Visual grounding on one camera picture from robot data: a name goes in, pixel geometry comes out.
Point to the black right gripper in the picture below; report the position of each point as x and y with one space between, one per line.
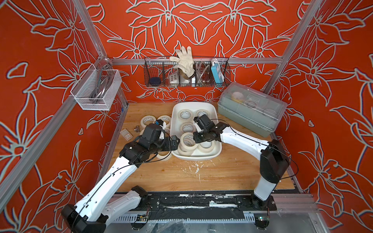
195 136

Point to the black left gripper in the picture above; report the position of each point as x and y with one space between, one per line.
168 147

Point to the beige masking tape roll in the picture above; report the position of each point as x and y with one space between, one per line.
206 147
187 127
167 119
187 144
146 120
164 155
202 112
185 115

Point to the white plastic storage tray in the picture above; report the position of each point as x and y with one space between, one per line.
176 123

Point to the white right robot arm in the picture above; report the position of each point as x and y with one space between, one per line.
273 160

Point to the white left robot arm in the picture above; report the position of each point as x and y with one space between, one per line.
95 210

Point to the translucent lidded storage box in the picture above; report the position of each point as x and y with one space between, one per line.
251 109

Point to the blue white box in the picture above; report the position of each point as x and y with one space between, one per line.
216 72

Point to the small clear plastic packet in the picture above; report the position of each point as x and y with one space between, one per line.
126 134

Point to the dark blue round object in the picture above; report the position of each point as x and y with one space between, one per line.
155 81

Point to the white power adapter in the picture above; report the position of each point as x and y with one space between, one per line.
174 78

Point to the white work glove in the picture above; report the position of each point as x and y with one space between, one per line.
184 61

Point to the black wire wall basket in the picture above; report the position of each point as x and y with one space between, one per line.
207 72

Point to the white mesh wall basket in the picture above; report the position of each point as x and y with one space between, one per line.
97 89

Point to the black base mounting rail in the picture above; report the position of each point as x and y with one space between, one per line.
236 199

